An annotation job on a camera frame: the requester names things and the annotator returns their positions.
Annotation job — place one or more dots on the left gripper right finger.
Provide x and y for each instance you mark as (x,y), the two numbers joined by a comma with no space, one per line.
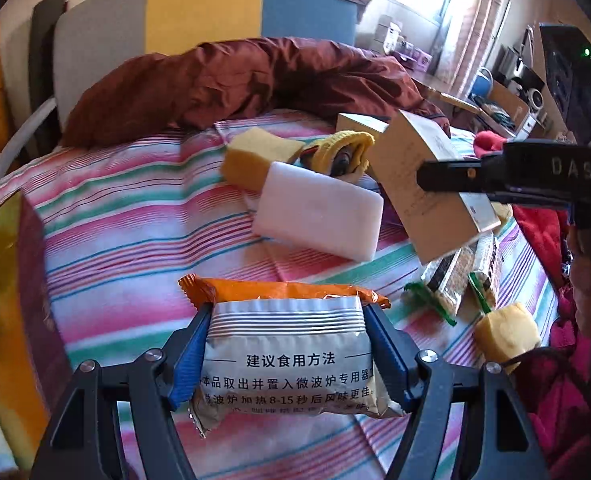
(495,440)

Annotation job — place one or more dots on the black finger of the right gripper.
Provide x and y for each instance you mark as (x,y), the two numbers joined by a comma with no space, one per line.
(456,176)

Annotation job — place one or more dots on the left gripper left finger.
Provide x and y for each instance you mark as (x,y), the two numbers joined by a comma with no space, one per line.
(84,439)

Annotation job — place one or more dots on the brown cardboard box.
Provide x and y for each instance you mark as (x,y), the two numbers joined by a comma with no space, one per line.
(416,164)

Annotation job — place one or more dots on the orange grey snack packet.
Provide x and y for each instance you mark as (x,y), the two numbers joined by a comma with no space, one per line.
(285,348)

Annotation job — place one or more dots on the white foam block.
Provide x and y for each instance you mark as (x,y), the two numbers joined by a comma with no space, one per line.
(303,208)

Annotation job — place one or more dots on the yellow sponge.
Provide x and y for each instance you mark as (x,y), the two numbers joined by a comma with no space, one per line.
(249,156)

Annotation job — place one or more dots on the red fleece blanket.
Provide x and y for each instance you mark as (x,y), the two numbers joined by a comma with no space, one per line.
(545,230)

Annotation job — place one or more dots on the cardboard box of items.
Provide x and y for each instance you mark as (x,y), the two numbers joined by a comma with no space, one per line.
(504,113)

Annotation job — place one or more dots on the black monitor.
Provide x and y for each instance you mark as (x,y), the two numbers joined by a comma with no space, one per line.
(567,56)

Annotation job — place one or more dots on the wooden desk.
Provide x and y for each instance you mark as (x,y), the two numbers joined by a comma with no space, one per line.
(433,88)

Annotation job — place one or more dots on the yellow rolled sock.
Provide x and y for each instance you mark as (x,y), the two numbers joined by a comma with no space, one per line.
(342,155)

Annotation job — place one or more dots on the cracker packet green ends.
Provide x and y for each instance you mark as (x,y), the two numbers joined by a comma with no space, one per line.
(443,282)

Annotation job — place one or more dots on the thick yellow sponge block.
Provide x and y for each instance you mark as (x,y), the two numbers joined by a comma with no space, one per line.
(506,333)

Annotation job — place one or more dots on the purple box on desk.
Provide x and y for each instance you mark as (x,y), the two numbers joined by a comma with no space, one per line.
(413,58)

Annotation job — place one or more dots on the gold lined storage box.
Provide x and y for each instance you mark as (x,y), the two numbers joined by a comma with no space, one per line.
(34,368)

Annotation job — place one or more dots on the white box on desk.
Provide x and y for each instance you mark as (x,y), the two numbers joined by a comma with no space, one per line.
(386,35)

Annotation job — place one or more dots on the striped bed sheet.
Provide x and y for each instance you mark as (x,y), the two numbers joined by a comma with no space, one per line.
(122,226)

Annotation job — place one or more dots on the maroon down jacket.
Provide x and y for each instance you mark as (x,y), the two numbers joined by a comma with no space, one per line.
(241,79)

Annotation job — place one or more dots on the grey yellow blue chair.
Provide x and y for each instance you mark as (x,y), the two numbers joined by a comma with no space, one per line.
(54,50)

